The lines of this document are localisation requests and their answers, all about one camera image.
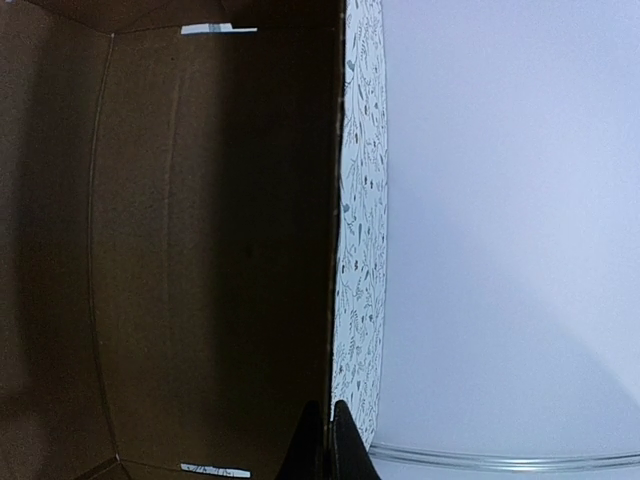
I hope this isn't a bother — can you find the brown cardboard box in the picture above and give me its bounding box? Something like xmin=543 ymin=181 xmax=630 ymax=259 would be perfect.
xmin=1 ymin=1 xmax=346 ymax=479

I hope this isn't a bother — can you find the floral patterned table mat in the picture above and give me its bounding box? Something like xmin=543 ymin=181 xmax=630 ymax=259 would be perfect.
xmin=331 ymin=1 xmax=388 ymax=446

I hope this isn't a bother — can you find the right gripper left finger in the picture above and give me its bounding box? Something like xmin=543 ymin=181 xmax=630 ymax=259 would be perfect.
xmin=279 ymin=400 xmax=327 ymax=480

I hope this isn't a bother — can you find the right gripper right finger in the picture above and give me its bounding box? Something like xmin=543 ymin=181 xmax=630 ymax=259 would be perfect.
xmin=329 ymin=400 xmax=381 ymax=480

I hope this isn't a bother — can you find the right aluminium frame post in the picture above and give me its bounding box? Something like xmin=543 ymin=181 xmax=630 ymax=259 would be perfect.
xmin=369 ymin=443 xmax=639 ymax=473

